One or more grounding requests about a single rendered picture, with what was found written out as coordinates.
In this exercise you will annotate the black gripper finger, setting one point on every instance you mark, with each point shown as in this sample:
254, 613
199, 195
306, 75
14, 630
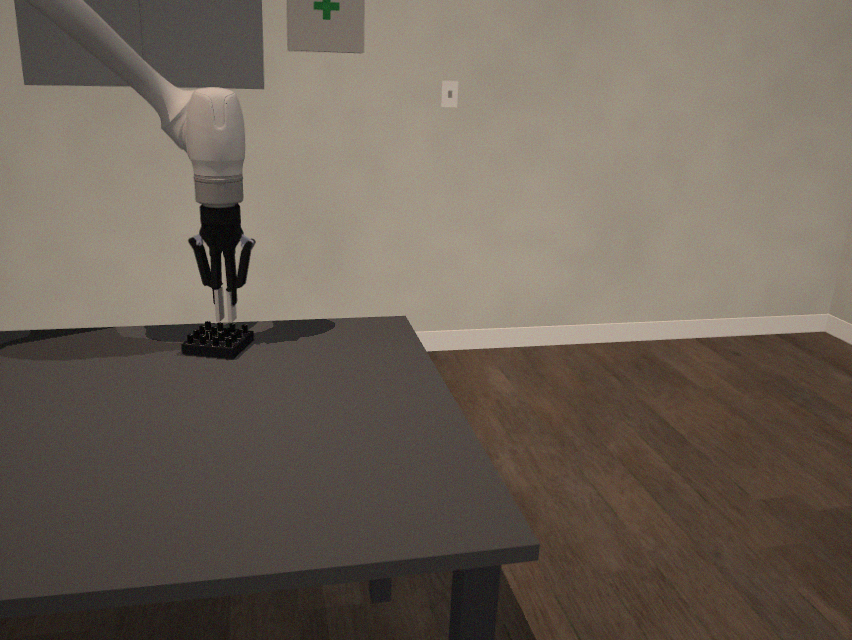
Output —
213, 277
233, 281

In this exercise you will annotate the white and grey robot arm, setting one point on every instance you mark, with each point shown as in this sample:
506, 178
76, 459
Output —
215, 132

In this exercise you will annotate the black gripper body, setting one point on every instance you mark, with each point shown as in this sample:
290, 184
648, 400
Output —
222, 221

